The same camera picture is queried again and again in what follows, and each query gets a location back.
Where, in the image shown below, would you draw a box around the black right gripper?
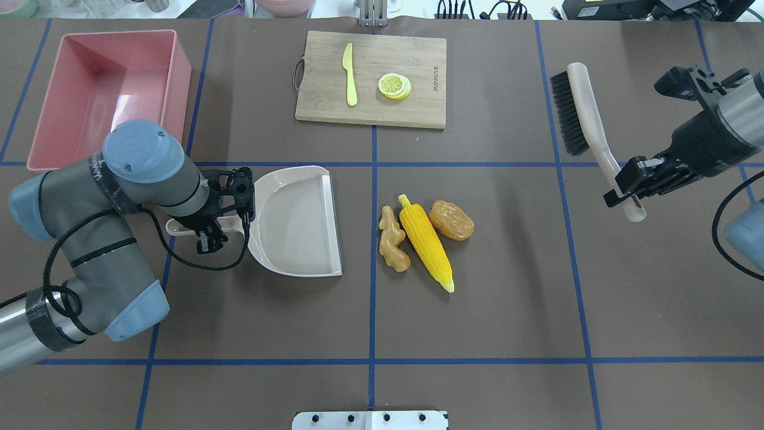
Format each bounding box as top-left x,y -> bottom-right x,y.
603,64 -> 753,207

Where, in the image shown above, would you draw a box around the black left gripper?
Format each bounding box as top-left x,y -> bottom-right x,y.
175,168 -> 254,255

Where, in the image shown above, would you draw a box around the beige plastic dustpan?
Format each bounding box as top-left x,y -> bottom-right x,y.
165,165 -> 343,278

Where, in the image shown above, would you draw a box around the beige hand brush black bristles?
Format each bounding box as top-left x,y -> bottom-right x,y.
550,62 -> 623,199

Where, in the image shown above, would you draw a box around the tan toy ginger root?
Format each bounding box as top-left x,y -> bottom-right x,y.
378,206 -> 411,273

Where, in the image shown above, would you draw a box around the yellow toy corn cob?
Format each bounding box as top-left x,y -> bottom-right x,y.
398,194 -> 455,293

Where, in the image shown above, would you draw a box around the brown toy potato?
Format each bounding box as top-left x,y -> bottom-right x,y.
429,199 -> 475,241

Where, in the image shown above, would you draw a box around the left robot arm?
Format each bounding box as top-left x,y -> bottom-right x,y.
2,119 -> 255,376

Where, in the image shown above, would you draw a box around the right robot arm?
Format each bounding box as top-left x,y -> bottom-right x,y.
603,66 -> 763,207

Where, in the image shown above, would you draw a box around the pink plastic bin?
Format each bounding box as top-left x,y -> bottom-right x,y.
26,29 -> 192,171

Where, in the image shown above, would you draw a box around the bamboo cutting board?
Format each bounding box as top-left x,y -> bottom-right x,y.
295,30 -> 448,130

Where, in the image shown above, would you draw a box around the yellow plastic knife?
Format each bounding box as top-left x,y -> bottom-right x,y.
341,42 -> 358,106

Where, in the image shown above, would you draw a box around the yellow lemon slices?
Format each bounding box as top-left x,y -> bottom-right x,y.
377,73 -> 412,100

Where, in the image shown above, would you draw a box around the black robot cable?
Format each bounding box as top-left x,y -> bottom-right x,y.
42,206 -> 252,335

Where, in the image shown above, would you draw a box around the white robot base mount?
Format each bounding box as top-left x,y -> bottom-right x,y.
291,410 -> 449,429

